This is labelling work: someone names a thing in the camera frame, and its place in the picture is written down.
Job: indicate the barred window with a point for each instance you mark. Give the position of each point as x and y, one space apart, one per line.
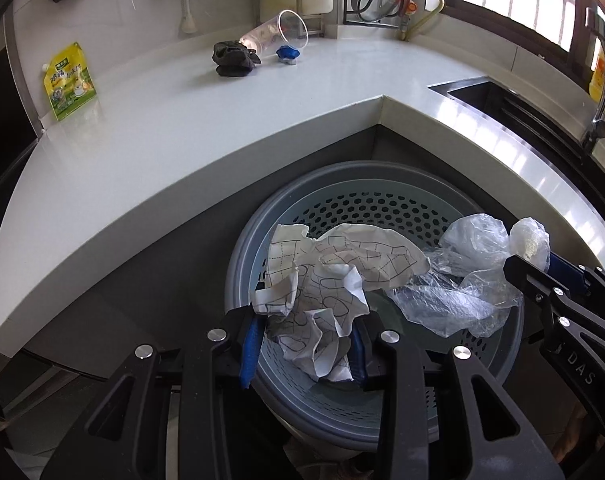
522 0

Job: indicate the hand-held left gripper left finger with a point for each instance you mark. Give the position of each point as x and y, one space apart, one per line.
250 350

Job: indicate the clear plastic bag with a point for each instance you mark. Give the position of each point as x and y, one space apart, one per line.
462 300

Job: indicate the clear plastic cup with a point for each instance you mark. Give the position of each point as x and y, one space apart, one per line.
292 27

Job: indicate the white bottle brush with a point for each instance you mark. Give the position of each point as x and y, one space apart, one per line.
187 22

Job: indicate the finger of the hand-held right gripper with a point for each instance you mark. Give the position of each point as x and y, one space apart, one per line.
570 272
530 277

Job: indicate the black kitchen sink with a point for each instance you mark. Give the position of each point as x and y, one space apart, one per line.
507 105

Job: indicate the metal cutting board holder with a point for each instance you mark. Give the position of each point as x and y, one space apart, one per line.
316 27

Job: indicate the white paper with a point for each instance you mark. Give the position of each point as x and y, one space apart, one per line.
327 285

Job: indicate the small blue white cap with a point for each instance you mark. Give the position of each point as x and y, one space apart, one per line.
286 52

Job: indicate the yellow green spout pouch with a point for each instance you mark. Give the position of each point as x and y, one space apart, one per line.
70 85

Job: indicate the black crumpled cloth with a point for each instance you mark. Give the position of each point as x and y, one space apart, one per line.
232 60

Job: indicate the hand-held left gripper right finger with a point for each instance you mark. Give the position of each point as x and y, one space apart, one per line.
358 355

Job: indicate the gray perforated waste bin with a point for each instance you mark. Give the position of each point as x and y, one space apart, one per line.
382 200

